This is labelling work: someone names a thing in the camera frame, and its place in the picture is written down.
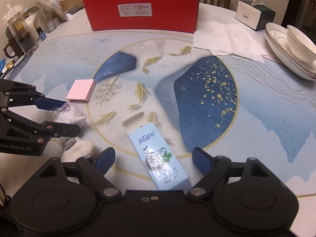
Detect white plush keychain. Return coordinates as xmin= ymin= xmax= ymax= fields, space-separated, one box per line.
xmin=61 ymin=137 xmax=95 ymax=163

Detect red cardboard box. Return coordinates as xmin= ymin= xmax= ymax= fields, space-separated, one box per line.
xmin=83 ymin=0 xmax=199 ymax=33

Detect small glass cup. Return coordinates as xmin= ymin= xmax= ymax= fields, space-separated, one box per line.
xmin=44 ymin=13 xmax=57 ymax=33

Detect small blue bottle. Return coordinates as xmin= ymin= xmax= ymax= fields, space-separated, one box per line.
xmin=36 ymin=27 xmax=47 ymax=41

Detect white bowl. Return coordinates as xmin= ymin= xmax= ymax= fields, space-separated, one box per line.
xmin=287 ymin=25 xmax=315 ymax=63

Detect dark brown mug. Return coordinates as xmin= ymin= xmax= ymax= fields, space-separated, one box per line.
xmin=3 ymin=27 xmax=24 ymax=58

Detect white paper napkin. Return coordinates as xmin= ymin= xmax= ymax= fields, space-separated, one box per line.
xmin=193 ymin=22 xmax=263 ymax=63

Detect clear glass tumbler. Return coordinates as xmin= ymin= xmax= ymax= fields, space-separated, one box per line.
xmin=8 ymin=12 xmax=39 ymax=56

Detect green white tissue box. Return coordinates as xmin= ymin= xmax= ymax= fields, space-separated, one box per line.
xmin=235 ymin=0 xmax=276 ymax=31

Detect pink sticky note pad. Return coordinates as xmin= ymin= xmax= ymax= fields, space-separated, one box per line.
xmin=66 ymin=79 xmax=96 ymax=102

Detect crumpled plastic bag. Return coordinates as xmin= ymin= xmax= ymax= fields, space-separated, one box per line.
xmin=2 ymin=4 xmax=23 ymax=25

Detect stacked white plates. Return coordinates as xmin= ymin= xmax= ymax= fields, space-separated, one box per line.
xmin=265 ymin=23 xmax=315 ymax=82

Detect clear bag white beads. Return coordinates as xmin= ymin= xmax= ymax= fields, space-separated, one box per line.
xmin=51 ymin=103 xmax=86 ymax=128

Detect blue cloth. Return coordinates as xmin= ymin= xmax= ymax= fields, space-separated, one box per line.
xmin=0 ymin=59 xmax=6 ymax=72

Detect white green tea bag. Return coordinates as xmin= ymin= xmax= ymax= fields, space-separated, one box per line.
xmin=33 ymin=0 xmax=69 ymax=22

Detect light blue carton box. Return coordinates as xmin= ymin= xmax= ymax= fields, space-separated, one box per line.
xmin=122 ymin=112 xmax=191 ymax=193

